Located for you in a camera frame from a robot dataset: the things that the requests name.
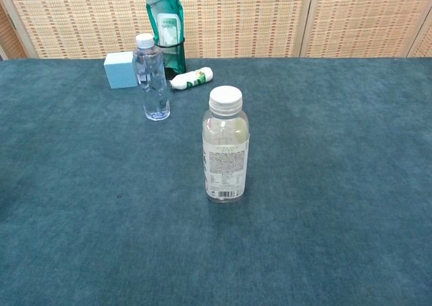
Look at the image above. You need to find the teal table cloth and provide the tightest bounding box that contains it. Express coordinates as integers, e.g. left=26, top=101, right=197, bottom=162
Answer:
left=0, top=56, right=432, bottom=306

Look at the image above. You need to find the small white green bottle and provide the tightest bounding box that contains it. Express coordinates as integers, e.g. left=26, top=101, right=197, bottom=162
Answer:
left=169, top=67, right=214, bottom=92

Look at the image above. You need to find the light blue foam block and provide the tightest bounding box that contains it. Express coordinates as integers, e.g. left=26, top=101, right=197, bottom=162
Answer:
left=103, top=51, right=138, bottom=90

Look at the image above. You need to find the clear water bottle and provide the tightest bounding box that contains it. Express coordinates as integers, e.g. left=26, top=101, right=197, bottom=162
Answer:
left=132, top=33, right=171, bottom=121

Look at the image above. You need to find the black mesh pen holder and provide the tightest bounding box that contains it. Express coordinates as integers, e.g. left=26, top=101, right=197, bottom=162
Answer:
left=154, top=36, right=188, bottom=81

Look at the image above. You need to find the green wet wipes pack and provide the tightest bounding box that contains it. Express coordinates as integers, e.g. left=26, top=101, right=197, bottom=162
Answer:
left=142, top=0, right=186, bottom=75

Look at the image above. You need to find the labelled clear bottle white cap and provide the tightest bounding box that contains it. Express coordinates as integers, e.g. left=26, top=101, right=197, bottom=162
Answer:
left=202, top=85, right=251, bottom=203

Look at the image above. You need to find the woven bamboo folding screen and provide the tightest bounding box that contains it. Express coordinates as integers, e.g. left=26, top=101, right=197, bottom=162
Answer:
left=0, top=0, right=432, bottom=61

